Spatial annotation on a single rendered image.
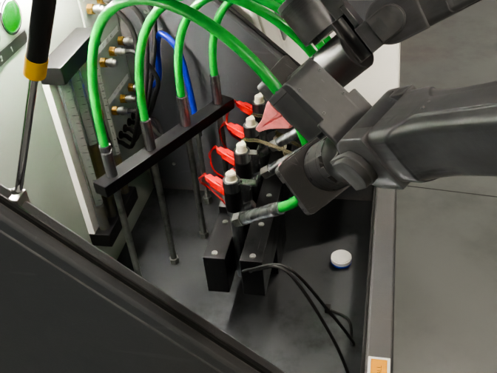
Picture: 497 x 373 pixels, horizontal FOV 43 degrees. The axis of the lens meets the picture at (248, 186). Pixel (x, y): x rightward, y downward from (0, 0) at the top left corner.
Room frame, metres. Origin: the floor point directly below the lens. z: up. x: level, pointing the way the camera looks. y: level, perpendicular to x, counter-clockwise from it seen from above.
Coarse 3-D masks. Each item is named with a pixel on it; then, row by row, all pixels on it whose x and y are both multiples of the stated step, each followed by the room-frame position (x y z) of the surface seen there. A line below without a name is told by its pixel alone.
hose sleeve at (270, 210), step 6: (270, 204) 0.64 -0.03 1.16; (276, 204) 0.63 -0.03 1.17; (246, 210) 0.67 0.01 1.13; (252, 210) 0.66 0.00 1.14; (258, 210) 0.65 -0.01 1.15; (264, 210) 0.64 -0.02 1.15; (270, 210) 0.63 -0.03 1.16; (276, 210) 0.63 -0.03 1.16; (240, 216) 0.67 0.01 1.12; (246, 216) 0.66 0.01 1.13; (252, 216) 0.65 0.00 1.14; (258, 216) 0.65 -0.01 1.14; (264, 216) 0.64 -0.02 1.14; (270, 216) 0.64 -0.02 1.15; (246, 222) 0.66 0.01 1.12; (252, 222) 0.66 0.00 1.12
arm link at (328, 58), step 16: (336, 32) 0.70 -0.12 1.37; (352, 32) 0.70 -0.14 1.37; (320, 48) 0.72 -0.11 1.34; (336, 48) 0.69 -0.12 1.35; (352, 48) 0.69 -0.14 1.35; (320, 64) 0.70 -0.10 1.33; (336, 64) 0.68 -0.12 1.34; (352, 64) 0.67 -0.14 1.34; (368, 64) 0.68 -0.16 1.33; (336, 80) 0.68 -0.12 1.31; (352, 80) 0.69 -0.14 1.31
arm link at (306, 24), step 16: (288, 0) 0.73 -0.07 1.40; (304, 0) 0.72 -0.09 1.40; (320, 0) 0.72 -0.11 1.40; (336, 0) 0.72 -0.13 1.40; (288, 16) 0.73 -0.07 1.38; (304, 16) 0.71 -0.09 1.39; (320, 16) 0.71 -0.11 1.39; (336, 16) 0.71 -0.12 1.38; (352, 16) 0.70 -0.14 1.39; (384, 16) 0.67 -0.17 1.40; (400, 16) 0.66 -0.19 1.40; (304, 32) 0.71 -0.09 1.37; (320, 32) 0.70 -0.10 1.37; (368, 32) 0.67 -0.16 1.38; (384, 32) 0.66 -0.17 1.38; (368, 48) 0.67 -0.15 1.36
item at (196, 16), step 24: (120, 0) 0.76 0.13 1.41; (144, 0) 0.73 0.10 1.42; (168, 0) 0.72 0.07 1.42; (96, 24) 0.79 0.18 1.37; (216, 24) 0.68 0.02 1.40; (96, 48) 0.81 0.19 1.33; (240, 48) 0.65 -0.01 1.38; (96, 72) 0.82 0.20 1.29; (264, 72) 0.64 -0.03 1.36; (96, 96) 0.82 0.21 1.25; (96, 120) 0.83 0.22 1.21
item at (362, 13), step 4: (352, 4) 1.73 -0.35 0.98; (356, 4) 1.72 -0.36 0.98; (360, 4) 1.72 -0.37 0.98; (364, 4) 1.72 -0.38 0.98; (368, 4) 1.72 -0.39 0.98; (356, 8) 1.70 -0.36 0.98; (360, 8) 1.69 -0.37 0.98; (364, 8) 1.69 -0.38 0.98; (360, 12) 1.67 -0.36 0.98; (364, 12) 1.67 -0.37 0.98; (360, 16) 1.64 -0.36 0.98; (364, 16) 1.64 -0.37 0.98; (364, 20) 1.61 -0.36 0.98
